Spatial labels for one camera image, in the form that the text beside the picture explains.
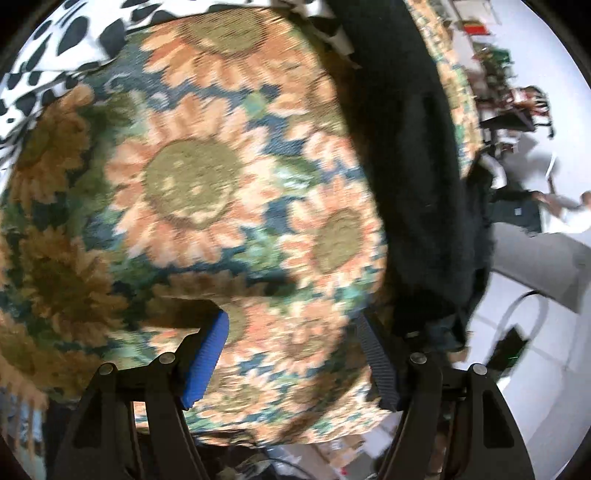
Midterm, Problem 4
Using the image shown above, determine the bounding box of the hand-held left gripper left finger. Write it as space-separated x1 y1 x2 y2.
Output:
46 309 232 480

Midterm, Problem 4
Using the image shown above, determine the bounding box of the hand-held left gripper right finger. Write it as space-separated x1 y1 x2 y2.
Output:
355 314 536 480

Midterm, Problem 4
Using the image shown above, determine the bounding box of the black garment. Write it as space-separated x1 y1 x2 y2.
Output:
323 0 495 356

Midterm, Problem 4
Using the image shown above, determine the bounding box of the sunflower print blanket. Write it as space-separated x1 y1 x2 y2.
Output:
0 0 485 448

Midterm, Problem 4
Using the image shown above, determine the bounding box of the black-spotted white garment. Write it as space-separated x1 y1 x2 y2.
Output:
0 0 356 158

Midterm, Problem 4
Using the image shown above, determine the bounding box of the thin black cable loop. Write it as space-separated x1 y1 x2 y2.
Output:
501 291 550 333

